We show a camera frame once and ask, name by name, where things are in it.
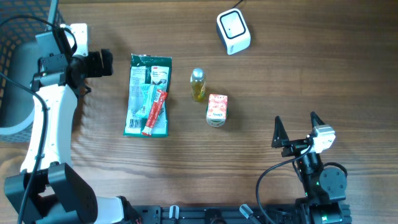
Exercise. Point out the grey plastic mesh basket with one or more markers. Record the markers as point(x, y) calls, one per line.
point(21, 21)

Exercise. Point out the green white gloves packet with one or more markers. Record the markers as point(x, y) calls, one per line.
point(149, 70)

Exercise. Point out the green lid jar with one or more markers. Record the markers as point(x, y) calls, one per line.
point(216, 122)

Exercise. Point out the yellow liquid bottle silver cap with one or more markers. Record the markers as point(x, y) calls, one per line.
point(197, 81)

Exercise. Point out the red sachet stick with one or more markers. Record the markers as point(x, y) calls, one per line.
point(159, 99)

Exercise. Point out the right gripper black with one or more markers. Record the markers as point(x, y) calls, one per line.
point(281, 139)

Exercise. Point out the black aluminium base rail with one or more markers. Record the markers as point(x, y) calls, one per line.
point(217, 214)

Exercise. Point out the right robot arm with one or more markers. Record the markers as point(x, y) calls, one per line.
point(324, 184)

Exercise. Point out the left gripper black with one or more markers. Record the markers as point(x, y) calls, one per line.
point(96, 71)

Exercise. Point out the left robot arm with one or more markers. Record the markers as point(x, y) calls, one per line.
point(48, 190)

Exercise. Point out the white barcode scanner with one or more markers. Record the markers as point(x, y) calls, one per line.
point(233, 31)

